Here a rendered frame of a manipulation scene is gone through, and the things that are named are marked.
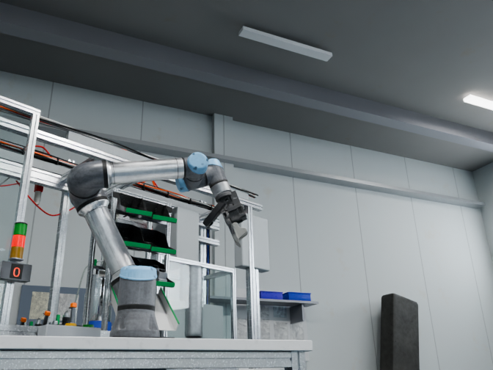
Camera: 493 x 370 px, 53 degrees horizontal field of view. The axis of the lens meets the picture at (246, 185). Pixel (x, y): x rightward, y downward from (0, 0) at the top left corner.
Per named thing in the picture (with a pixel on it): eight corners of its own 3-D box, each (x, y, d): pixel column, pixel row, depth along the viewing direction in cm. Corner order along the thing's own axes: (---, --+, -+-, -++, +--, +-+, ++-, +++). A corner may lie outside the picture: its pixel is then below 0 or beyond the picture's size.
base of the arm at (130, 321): (161, 337, 147) (163, 303, 151) (109, 337, 143) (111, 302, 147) (156, 342, 161) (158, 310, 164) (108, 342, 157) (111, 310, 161)
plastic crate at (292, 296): (302, 304, 680) (301, 296, 685) (312, 301, 660) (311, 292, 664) (279, 303, 666) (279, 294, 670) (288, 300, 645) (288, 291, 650)
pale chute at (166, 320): (176, 331, 226) (179, 323, 225) (149, 329, 219) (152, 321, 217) (158, 294, 248) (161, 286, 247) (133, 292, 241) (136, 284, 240)
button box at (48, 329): (100, 344, 183) (101, 327, 185) (45, 342, 169) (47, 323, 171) (90, 346, 187) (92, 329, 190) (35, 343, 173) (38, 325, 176)
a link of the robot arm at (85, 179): (63, 154, 164) (207, 144, 179) (65, 168, 174) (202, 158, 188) (65, 186, 160) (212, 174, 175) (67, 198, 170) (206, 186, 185)
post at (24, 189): (6, 335, 197) (39, 115, 235) (-2, 334, 195) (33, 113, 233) (3, 335, 199) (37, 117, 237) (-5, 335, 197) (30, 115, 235)
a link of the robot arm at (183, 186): (176, 167, 184) (204, 160, 188) (172, 178, 194) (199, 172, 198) (183, 186, 182) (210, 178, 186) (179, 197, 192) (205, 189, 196)
